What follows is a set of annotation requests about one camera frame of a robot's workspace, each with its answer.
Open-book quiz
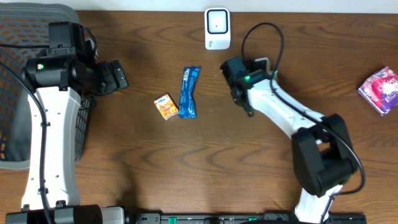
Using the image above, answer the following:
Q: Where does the blue cookie pack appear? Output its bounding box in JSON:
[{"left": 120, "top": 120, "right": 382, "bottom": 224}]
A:
[{"left": 178, "top": 66, "right": 201, "bottom": 119}]

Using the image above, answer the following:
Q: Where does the purple snack package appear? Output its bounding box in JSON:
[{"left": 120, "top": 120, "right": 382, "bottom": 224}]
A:
[{"left": 357, "top": 67, "right": 397, "bottom": 116}]

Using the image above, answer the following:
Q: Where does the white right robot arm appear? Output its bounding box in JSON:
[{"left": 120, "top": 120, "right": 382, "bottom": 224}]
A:
[{"left": 220, "top": 57, "right": 358, "bottom": 223}]

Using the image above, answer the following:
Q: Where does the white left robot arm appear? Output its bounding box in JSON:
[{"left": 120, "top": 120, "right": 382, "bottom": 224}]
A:
[{"left": 6, "top": 22, "right": 132, "bottom": 223}]

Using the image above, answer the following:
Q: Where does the small orange box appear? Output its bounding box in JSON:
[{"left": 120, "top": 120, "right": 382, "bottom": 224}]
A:
[{"left": 154, "top": 94, "right": 179, "bottom": 120}]

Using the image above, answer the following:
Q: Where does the grey mesh basket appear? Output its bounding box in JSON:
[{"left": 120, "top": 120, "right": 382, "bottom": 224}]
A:
[{"left": 1, "top": 2, "right": 80, "bottom": 170}]

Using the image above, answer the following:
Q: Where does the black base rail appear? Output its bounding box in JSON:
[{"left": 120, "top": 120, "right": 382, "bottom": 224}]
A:
[{"left": 126, "top": 212, "right": 368, "bottom": 224}]

